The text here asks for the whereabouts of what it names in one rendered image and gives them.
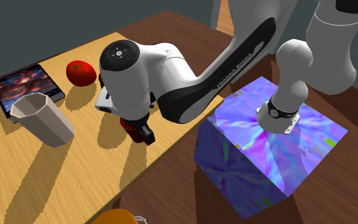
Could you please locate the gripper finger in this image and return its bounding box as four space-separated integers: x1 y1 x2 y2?
141 124 156 146

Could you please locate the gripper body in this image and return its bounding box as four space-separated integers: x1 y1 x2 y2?
128 112 151 132

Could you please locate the dark red cylinder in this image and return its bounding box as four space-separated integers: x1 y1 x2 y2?
119 116 146 144

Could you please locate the red tomato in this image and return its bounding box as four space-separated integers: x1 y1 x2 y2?
65 59 97 88

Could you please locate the light wooden table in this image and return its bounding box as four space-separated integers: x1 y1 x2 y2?
0 31 226 224

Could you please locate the orange rounded object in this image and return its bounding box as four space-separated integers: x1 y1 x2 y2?
90 208 137 224

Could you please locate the beige faceted cup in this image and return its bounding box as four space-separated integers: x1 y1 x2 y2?
9 92 75 149

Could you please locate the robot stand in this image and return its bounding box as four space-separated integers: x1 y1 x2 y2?
193 76 349 220

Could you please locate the black tablet with red picture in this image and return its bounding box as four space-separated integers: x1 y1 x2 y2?
0 63 66 125

